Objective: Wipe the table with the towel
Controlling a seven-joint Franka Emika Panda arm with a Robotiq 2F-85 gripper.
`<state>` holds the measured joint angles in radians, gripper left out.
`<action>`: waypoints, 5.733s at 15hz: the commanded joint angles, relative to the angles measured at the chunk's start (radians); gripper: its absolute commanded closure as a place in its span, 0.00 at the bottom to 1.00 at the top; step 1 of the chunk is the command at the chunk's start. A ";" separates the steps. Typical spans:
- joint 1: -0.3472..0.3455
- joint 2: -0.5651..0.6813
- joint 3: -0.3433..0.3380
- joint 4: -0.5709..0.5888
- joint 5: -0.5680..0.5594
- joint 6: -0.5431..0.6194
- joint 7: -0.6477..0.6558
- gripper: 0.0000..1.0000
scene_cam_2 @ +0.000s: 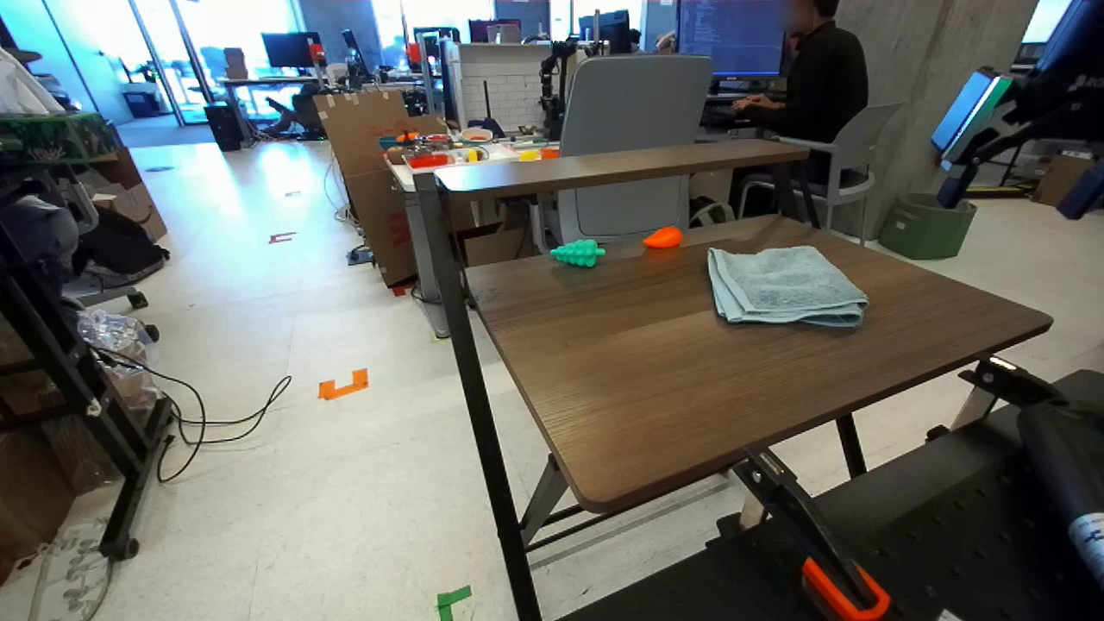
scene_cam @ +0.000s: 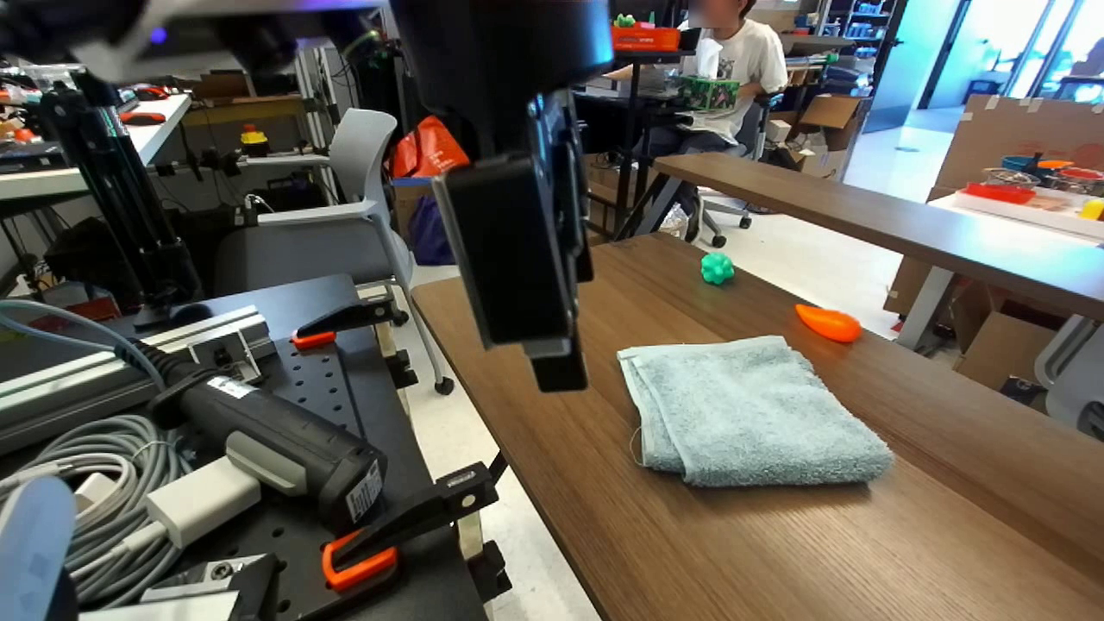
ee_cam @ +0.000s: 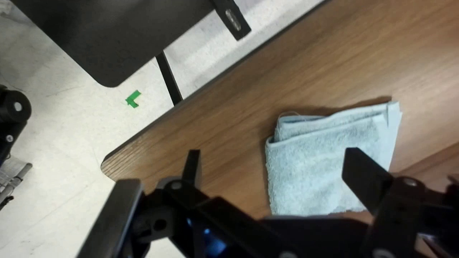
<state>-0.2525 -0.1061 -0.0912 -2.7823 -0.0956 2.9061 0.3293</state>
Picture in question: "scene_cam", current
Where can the cardboard box under bench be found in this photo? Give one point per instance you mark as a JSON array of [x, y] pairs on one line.
[[1001, 350]]

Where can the grey office chair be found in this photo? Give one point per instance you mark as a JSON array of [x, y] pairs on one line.
[[1075, 379], [346, 228]]

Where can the black camera tripod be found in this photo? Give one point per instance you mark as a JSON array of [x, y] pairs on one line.
[[122, 195]]

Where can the white power adapter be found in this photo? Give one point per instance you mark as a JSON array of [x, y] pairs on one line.
[[208, 502]]

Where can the white workbench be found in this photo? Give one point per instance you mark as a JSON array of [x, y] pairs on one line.
[[148, 133]]

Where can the orange bag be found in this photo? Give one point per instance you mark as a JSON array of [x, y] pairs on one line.
[[430, 148]]

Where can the person in white shirt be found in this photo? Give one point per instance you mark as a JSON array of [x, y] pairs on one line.
[[754, 55]]

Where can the aluminium extrusion bar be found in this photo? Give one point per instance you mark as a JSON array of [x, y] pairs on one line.
[[69, 385]]

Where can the green plastic toy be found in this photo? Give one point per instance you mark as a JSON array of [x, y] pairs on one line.
[[716, 269]]

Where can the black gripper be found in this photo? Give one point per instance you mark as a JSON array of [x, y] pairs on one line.
[[512, 253]]

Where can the long wooden bench table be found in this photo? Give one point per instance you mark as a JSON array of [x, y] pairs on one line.
[[919, 226]]

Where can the yellow toy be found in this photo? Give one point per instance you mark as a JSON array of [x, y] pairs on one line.
[[1091, 207]]

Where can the small yellow object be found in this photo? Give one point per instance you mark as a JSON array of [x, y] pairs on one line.
[[252, 138]]

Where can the light blue towel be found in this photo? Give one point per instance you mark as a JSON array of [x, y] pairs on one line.
[[746, 414]]

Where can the red toy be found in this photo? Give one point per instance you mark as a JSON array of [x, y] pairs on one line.
[[999, 189]]

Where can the dark blue bag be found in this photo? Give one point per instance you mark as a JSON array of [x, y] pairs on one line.
[[432, 234]]

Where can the red storage crate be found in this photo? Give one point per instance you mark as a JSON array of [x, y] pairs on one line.
[[645, 38]]

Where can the large brown cardboard sheets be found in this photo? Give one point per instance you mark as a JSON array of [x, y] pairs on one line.
[[1036, 133]]

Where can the orange plastic toy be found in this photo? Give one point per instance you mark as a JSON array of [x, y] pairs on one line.
[[830, 325]]

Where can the white table with toys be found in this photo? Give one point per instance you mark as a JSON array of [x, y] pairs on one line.
[[1036, 218]]

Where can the black handheld tool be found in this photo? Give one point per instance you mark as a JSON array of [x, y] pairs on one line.
[[287, 448]]

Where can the black perforated base board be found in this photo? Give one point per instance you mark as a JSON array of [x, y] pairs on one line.
[[346, 401]]

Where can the green patterned box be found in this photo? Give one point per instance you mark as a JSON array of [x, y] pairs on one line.
[[708, 89]]

